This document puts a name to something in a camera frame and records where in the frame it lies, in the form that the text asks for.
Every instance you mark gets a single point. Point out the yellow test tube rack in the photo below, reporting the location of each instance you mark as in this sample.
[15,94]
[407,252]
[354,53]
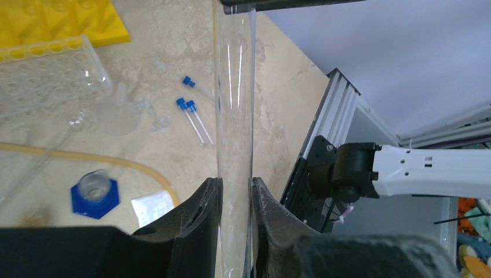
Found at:
[38,26]

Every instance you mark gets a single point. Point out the clear well plate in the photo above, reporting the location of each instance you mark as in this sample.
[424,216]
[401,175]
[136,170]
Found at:
[41,76]

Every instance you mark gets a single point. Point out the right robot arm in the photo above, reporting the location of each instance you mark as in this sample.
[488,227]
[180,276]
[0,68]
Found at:
[366,169]

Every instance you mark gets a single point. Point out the clear glass funnel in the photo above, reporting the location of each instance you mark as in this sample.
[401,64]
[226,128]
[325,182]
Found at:
[119,116]

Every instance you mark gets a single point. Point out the white label packet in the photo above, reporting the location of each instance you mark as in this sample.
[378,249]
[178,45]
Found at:
[151,207]

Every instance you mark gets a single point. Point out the large clear glass tube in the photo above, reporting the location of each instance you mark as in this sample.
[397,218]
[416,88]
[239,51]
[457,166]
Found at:
[234,52]

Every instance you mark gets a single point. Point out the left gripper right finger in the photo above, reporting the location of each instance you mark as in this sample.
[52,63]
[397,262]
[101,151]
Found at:
[276,235]

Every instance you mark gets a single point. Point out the tan rubber tubing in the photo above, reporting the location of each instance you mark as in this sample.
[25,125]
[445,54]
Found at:
[157,176]

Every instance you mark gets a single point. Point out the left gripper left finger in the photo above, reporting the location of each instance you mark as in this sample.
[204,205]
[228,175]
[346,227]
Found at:
[183,242]

